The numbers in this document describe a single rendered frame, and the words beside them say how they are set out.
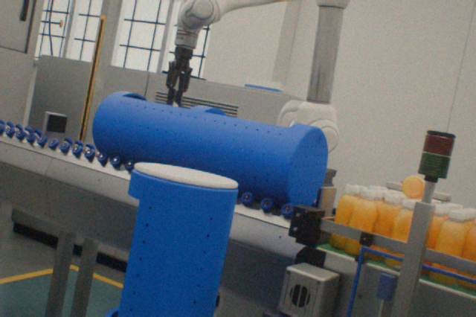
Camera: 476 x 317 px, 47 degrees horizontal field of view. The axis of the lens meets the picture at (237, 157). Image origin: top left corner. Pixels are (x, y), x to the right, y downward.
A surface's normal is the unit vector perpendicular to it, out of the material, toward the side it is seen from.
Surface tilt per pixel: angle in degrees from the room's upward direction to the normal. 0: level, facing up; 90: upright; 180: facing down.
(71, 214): 109
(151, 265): 90
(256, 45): 90
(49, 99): 90
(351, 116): 90
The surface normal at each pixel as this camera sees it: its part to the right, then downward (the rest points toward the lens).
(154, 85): -0.44, -0.04
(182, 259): 0.25, 0.11
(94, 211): -0.57, 0.27
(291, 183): 0.83, 0.19
